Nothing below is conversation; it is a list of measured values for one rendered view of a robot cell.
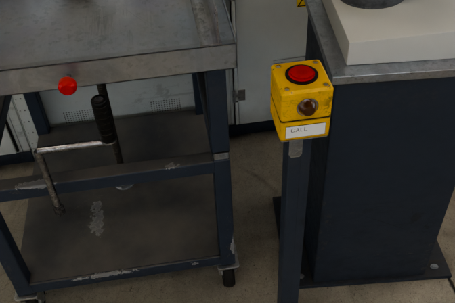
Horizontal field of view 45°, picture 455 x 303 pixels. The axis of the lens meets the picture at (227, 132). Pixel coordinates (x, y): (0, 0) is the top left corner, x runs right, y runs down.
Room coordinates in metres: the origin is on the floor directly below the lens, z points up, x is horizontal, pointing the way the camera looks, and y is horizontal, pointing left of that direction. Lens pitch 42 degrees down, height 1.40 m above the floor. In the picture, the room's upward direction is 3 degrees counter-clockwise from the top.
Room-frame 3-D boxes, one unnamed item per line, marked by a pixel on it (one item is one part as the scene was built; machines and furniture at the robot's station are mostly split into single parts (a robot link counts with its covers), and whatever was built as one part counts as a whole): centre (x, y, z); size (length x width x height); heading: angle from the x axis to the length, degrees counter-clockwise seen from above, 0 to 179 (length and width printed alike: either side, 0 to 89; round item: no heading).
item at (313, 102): (0.63, -0.12, 0.87); 0.03 x 0.01 x 0.03; 97
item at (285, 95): (0.68, -0.12, 0.85); 0.08 x 0.08 x 0.10; 7
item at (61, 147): (0.80, 0.30, 0.63); 0.17 x 0.03 x 0.30; 96
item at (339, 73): (1.05, -0.38, 0.74); 0.35 x 0.35 x 0.02; 1
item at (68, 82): (0.80, 0.28, 0.82); 0.04 x 0.03 x 0.03; 7
